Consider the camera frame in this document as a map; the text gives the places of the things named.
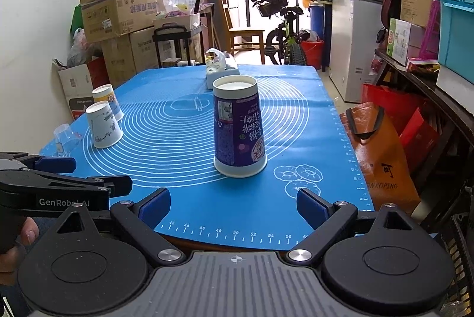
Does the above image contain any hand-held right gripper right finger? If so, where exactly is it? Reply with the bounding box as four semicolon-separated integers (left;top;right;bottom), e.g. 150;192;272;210
285;187;421;264

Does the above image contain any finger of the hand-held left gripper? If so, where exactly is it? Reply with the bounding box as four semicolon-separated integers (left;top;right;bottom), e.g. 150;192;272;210
23;155;77;174
87;176;133;197

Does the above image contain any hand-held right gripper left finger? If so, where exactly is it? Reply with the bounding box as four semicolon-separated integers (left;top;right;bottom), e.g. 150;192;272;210
55;187;186;264

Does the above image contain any purple paper cup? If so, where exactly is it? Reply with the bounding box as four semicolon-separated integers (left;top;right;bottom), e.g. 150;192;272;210
212;76;268;178

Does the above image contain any clear plastic cup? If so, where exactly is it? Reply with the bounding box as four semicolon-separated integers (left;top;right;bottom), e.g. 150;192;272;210
53;124;82;157

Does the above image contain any white cup with blue print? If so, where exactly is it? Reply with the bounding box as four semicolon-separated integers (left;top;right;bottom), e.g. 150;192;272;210
85;102;123;149

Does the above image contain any white cup with yellow print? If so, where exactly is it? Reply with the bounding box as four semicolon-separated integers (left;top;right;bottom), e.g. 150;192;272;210
92;84;124;121

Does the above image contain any person's left hand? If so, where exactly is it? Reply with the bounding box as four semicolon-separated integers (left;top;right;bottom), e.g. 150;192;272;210
0;217;40;286

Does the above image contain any blue silicone baking mat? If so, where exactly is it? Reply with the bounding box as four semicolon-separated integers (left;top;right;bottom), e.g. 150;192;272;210
39;64;375;252

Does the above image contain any white and red cardboard box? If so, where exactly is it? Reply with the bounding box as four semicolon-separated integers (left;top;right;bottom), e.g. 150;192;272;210
55;57;111;121

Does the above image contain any orange shopping bag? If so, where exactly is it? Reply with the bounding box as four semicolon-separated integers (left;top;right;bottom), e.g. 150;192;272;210
340;102;421;216

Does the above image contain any crumpled plastic bag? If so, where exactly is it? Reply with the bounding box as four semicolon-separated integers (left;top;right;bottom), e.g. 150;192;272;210
67;27;103;68

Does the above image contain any red paper bag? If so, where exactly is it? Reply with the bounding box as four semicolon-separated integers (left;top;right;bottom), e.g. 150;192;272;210
361;83;426;135
399;108;441;174

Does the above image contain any closed brown cardboard box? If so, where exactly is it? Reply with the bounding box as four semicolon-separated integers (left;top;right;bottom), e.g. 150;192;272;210
101;26;161;89

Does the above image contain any tissue box with plastic bag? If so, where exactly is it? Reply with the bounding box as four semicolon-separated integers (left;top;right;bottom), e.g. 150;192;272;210
205;48;241;89

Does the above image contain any red bucket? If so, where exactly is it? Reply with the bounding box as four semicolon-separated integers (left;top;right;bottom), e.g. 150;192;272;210
300;40;325;70

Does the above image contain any black utility cart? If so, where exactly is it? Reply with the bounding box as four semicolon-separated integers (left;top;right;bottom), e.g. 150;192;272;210
152;24;205;69

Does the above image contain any large open cardboard box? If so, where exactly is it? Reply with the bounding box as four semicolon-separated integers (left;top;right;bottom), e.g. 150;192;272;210
78;0;173;44

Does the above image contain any black and green bicycle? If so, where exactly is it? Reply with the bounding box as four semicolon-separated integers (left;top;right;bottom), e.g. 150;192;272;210
242;0;326;66

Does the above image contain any dark wooden side table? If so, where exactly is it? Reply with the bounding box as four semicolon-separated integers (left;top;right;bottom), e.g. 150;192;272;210
374;48;474;192

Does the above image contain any white chest freezer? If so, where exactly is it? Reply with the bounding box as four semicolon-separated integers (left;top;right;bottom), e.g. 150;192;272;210
329;0;385;103

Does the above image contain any blue barrel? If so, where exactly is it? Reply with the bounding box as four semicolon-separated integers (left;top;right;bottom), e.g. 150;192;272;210
309;2;333;44

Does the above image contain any wooden chair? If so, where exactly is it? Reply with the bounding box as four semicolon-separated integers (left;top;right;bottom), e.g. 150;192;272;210
217;0;266;65

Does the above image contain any clear plastic container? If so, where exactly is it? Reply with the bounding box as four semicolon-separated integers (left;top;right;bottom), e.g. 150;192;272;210
153;0;205;32

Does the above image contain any green and white box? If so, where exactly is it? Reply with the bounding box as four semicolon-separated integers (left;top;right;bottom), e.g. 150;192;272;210
386;18;426;66

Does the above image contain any pink plastic basket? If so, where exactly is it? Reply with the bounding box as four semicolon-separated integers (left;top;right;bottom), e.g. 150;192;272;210
418;0;441;60

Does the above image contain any teal plastic storage bin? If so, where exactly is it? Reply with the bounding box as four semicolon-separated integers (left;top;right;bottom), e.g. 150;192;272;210
435;0;474;70

